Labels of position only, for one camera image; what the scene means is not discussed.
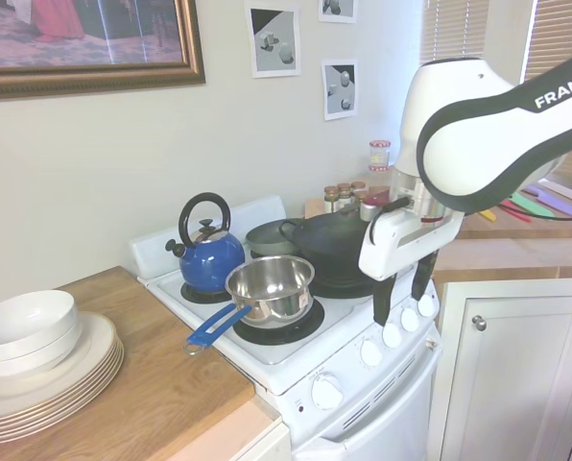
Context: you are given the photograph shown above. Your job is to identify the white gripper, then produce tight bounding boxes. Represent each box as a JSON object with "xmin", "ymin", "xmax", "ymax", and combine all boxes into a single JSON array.
[{"xmin": 357, "ymin": 206, "xmax": 465, "ymax": 328}]

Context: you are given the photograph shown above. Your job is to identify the white electric stove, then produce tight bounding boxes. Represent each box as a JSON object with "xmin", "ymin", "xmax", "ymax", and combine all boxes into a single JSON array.
[{"xmin": 130, "ymin": 194, "xmax": 443, "ymax": 461}]

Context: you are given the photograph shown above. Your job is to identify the dark round pan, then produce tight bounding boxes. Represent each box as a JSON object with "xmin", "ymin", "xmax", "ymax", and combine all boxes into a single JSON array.
[{"xmin": 309, "ymin": 278, "xmax": 376, "ymax": 300}]

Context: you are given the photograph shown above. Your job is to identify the black wok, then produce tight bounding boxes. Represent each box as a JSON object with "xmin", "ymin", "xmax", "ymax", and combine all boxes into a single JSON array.
[{"xmin": 279, "ymin": 204, "xmax": 378, "ymax": 287}]

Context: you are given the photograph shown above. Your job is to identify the wooden cutting board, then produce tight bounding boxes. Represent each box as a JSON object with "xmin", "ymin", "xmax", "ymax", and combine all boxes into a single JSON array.
[{"xmin": 303, "ymin": 197, "xmax": 328, "ymax": 220}]

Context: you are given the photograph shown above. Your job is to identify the glass jar red checkered lid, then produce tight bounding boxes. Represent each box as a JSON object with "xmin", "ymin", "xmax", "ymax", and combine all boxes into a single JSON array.
[
  {"xmin": 367, "ymin": 163, "xmax": 396, "ymax": 192},
  {"xmin": 368, "ymin": 138, "xmax": 393, "ymax": 167}
]

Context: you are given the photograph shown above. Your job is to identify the black coil burner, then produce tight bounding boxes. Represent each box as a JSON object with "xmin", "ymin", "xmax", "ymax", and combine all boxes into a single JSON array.
[
  {"xmin": 231, "ymin": 297, "xmax": 325, "ymax": 345},
  {"xmin": 179, "ymin": 281, "xmax": 242, "ymax": 304}
]

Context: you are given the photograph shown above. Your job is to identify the large white oven knob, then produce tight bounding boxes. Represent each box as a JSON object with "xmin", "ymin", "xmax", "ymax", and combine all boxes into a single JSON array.
[{"xmin": 310, "ymin": 372, "xmax": 344, "ymax": 413}]

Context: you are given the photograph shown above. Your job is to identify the red knife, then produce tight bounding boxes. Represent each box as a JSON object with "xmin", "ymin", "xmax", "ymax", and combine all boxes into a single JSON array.
[{"xmin": 499, "ymin": 200, "xmax": 533, "ymax": 224}]

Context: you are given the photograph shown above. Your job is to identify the white panelled cabinet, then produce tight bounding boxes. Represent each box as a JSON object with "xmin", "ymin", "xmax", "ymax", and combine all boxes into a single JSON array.
[{"xmin": 429, "ymin": 276, "xmax": 572, "ymax": 461}]

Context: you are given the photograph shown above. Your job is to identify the grey frying pan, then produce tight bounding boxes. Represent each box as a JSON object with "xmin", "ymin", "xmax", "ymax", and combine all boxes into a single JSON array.
[{"xmin": 245, "ymin": 218, "xmax": 306, "ymax": 255}]

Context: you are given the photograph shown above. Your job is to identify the green knife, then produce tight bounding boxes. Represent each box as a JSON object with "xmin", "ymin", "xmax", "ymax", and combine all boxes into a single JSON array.
[{"xmin": 510, "ymin": 190, "xmax": 556, "ymax": 219}]

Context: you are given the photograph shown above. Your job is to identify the cream base cabinet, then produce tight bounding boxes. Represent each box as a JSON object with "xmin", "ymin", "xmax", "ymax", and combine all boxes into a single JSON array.
[{"xmin": 168, "ymin": 400, "xmax": 293, "ymax": 461}]

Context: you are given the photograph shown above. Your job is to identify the medium grey paper print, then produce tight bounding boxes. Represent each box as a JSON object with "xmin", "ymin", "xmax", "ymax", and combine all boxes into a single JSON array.
[{"xmin": 320, "ymin": 59, "xmax": 359, "ymax": 122}]

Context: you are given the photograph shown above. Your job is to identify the large grey paper print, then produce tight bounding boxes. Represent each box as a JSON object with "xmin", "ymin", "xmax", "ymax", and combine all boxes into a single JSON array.
[{"xmin": 245, "ymin": 0, "xmax": 301, "ymax": 80}]

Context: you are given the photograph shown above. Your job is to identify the small grey paper print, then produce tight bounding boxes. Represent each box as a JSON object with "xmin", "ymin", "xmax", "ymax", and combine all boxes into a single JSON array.
[{"xmin": 318, "ymin": 0, "xmax": 358, "ymax": 24}]

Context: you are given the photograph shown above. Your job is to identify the wide wooden window blind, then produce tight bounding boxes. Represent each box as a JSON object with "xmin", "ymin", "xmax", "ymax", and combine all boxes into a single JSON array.
[{"xmin": 520, "ymin": 0, "xmax": 572, "ymax": 193}]

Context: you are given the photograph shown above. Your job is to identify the white plate gold rim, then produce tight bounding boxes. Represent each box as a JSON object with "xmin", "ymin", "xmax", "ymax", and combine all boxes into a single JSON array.
[
  {"xmin": 0, "ymin": 310, "xmax": 120, "ymax": 402},
  {"xmin": 0, "ymin": 352, "xmax": 126, "ymax": 441},
  {"xmin": 0, "ymin": 347, "xmax": 125, "ymax": 432},
  {"xmin": 0, "ymin": 341, "xmax": 124, "ymax": 424},
  {"xmin": 0, "ymin": 335, "xmax": 122, "ymax": 415}
]

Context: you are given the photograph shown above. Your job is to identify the white bowl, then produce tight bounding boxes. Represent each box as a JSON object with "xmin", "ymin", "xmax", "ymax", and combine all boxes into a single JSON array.
[
  {"xmin": 0, "ymin": 328, "xmax": 83, "ymax": 379},
  {"xmin": 0, "ymin": 316, "xmax": 83, "ymax": 364},
  {"xmin": 0, "ymin": 289, "xmax": 80, "ymax": 348}
]

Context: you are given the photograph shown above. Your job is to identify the gold framed painting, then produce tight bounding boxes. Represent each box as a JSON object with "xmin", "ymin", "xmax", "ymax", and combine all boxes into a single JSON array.
[{"xmin": 0, "ymin": 0, "xmax": 207, "ymax": 101}]

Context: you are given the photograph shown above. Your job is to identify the steel saucepan blue handle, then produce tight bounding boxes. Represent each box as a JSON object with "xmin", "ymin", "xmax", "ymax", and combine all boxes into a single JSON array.
[{"xmin": 184, "ymin": 255, "xmax": 316, "ymax": 356}]

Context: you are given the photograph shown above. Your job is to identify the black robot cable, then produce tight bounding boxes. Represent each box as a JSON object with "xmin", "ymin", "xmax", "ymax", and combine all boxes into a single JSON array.
[{"xmin": 506, "ymin": 191, "xmax": 572, "ymax": 223}]

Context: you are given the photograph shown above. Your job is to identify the blue kettle black handle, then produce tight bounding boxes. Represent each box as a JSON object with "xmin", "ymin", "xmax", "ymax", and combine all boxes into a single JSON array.
[{"xmin": 164, "ymin": 191, "xmax": 247, "ymax": 295}]

